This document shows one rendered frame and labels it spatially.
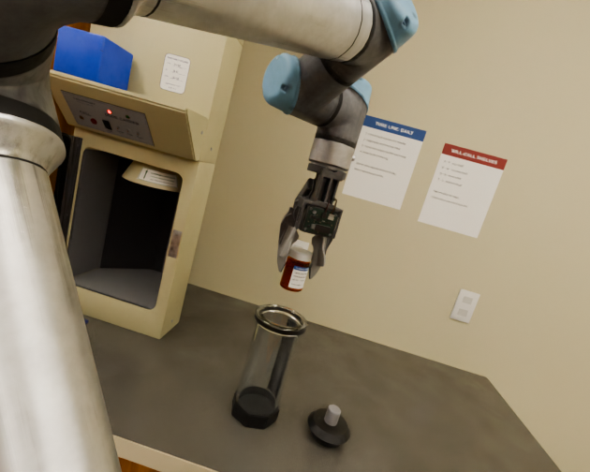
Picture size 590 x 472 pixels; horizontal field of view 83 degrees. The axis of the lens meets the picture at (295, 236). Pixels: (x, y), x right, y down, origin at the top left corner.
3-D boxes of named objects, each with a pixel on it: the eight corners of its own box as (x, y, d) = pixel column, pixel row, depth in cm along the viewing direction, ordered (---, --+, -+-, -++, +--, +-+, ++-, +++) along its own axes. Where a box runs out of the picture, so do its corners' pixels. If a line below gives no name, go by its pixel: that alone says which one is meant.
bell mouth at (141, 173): (145, 175, 100) (149, 157, 99) (200, 192, 99) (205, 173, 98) (106, 174, 83) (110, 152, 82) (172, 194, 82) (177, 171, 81)
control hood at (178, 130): (74, 125, 81) (80, 82, 79) (199, 161, 78) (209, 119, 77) (32, 115, 69) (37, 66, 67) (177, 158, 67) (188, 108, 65)
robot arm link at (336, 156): (310, 139, 62) (350, 152, 64) (303, 163, 63) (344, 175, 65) (318, 136, 55) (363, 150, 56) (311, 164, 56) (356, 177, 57)
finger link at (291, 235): (268, 272, 59) (292, 228, 58) (266, 263, 65) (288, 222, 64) (283, 280, 60) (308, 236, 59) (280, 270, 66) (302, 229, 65)
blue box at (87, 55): (87, 84, 78) (93, 43, 76) (126, 95, 77) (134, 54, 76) (51, 69, 68) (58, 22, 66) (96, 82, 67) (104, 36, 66)
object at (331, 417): (340, 421, 76) (348, 396, 75) (352, 456, 67) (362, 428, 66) (302, 416, 74) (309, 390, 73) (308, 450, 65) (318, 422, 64)
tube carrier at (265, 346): (277, 392, 77) (302, 309, 74) (282, 429, 67) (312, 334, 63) (231, 386, 75) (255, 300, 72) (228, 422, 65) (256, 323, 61)
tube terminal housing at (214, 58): (109, 276, 114) (153, 38, 100) (198, 305, 111) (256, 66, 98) (47, 302, 89) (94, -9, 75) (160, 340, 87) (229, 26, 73)
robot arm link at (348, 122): (318, 70, 57) (350, 89, 63) (302, 134, 59) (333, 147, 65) (352, 67, 51) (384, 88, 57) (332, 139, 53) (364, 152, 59)
